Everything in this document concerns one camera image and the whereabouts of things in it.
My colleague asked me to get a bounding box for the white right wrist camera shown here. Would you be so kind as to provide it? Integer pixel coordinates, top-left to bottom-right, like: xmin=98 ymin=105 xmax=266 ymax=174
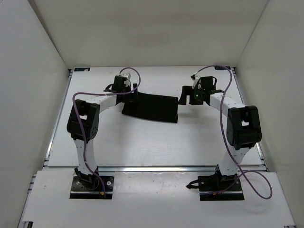
xmin=190 ymin=73 xmax=201 ymax=89

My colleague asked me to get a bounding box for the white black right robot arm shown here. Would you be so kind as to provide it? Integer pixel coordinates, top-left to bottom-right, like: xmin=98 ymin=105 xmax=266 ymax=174
xmin=178 ymin=75 xmax=262 ymax=190

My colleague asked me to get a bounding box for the black skirt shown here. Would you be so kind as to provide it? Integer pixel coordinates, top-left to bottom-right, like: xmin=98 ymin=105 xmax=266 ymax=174
xmin=122 ymin=92 xmax=178 ymax=124

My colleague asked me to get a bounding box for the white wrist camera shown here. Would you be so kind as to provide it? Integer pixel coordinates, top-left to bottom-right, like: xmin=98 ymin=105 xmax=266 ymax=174
xmin=190 ymin=73 xmax=201 ymax=89
xmin=119 ymin=73 xmax=131 ymax=87

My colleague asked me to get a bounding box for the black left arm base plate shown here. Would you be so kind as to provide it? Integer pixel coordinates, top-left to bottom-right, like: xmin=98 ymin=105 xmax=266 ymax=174
xmin=69 ymin=176 xmax=114 ymax=200

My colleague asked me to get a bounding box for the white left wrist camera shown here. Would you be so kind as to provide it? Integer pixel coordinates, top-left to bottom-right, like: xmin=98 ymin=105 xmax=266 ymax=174
xmin=119 ymin=73 xmax=131 ymax=87

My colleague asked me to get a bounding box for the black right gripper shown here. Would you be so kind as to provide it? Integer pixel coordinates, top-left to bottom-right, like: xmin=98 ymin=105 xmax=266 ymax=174
xmin=178 ymin=86 xmax=204 ymax=106

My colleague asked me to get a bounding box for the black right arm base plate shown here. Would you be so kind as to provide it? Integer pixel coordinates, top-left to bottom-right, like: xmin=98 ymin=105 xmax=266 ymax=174
xmin=186 ymin=174 xmax=245 ymax=201

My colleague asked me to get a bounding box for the blue corner sticker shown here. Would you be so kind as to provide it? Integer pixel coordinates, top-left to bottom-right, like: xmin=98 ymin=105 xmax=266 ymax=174
xmin=74 ymin=67 xmax=90 ymax=72
xmin=214 ymin=66 xmax=231 ymax=70

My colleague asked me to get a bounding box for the white front cover panel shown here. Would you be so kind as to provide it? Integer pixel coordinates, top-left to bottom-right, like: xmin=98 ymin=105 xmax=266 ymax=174
xmin=23 ymin=169 xmax=295 ymax=228

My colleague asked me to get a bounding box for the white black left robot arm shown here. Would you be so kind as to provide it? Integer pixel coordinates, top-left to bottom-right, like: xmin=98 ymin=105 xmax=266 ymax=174
xmin=67 ymin=73 xmax=139 ymax=194

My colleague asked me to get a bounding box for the blue left corner sticker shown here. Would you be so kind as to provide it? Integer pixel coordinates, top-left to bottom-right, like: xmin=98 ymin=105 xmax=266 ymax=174
xmin=74 ymin=67 xmax=90 ymax=72

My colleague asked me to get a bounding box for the blue right corner sticker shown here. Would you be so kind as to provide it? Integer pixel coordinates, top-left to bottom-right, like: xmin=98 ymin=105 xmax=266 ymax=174
xmin=214 ymin=66 xmax=231 ymax=70

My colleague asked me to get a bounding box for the silver table edge rail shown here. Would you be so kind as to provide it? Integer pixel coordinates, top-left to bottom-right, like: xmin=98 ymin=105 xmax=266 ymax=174
xmin=42 ymin=165 xmax=266 ymax=172

